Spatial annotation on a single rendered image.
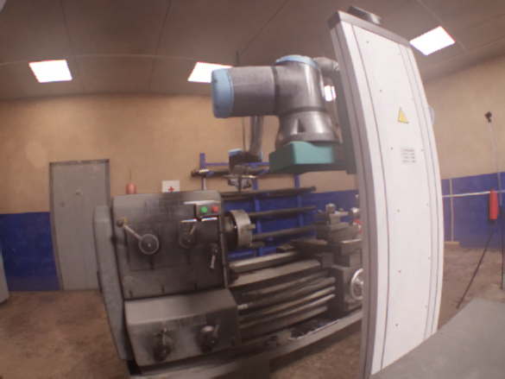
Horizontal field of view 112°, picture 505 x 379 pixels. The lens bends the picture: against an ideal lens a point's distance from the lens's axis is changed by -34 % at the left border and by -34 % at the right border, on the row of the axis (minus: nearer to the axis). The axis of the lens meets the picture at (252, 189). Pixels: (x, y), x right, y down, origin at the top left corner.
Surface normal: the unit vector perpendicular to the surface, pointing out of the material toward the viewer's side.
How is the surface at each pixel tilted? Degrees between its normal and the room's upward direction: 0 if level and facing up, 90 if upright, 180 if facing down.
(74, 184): 90
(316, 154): 90
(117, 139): 90
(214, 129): 90
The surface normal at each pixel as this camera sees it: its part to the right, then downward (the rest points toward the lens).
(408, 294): 0.32, -0.07
